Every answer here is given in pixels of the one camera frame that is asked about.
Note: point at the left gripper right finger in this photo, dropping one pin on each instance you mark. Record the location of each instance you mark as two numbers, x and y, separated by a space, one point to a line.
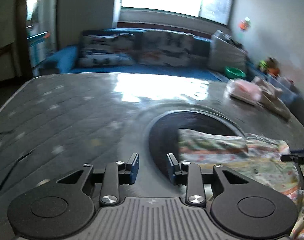
194 178

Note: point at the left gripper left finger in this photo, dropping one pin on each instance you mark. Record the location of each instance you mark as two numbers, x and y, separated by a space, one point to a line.
102 186

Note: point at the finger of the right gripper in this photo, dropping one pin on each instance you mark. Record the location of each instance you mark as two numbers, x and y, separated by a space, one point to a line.
295 156

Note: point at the colourful patterned child's shirt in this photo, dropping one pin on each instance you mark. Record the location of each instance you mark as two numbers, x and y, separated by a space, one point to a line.
254 156

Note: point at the beige crumpled garment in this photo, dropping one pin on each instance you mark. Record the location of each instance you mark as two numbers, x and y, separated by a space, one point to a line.
270 98

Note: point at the pink item in plastic bag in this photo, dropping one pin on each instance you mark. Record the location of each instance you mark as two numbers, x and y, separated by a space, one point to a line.
245 91

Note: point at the pile of toys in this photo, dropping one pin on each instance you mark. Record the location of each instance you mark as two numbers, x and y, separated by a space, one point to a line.
269 66

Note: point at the green plastic basin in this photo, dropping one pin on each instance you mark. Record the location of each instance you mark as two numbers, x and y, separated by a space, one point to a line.
234 73

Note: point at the grey white pillow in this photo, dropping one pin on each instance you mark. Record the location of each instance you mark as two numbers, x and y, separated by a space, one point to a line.
223 53

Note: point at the blue sofa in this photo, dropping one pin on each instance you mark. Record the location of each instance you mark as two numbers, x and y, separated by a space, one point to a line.
66 60

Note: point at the left butterfly cushion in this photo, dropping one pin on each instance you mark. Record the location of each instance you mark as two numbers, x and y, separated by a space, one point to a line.
104 51

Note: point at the butterfly cushion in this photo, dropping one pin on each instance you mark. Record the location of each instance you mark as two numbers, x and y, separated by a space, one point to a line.
104 51
166 48

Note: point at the right butterfly cushion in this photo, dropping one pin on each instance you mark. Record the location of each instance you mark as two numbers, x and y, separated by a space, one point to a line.
166 48

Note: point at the blue white small cabinet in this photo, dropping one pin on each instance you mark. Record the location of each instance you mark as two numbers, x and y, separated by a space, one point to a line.
38 47

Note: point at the colourful pinwheel on wall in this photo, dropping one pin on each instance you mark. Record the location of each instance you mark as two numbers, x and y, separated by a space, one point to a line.
245 24

